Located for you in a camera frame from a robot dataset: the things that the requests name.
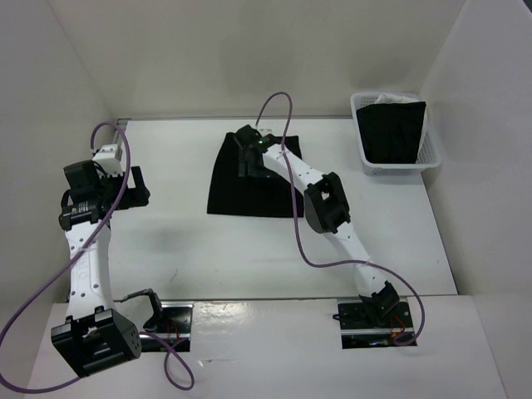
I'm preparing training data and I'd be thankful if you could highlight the black skirt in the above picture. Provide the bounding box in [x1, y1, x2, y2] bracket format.
[207, 132, 293, 218]
[356, 101, 426, 164]

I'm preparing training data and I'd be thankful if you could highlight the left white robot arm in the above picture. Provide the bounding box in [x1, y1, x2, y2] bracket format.
[51, 160, 150, 377]

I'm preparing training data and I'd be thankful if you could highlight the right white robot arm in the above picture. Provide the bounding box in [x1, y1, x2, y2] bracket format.
[234, 125, 400, 327]

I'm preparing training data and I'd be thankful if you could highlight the black skirt in basket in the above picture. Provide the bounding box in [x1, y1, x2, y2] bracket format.
[356, 101, 426, 164]

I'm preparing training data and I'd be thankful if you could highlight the white skirt in basket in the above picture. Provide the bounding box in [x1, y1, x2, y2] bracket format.
[372, 96, 428, 164]

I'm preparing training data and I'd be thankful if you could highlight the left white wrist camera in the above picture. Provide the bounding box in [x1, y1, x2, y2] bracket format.
[91, 144, 123, 177]

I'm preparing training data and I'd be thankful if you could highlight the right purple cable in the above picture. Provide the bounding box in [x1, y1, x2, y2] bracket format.
[254, 91, 426, 347]

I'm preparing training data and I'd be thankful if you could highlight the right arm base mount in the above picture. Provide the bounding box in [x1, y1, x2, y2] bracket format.
[332, 300, 415, 349]

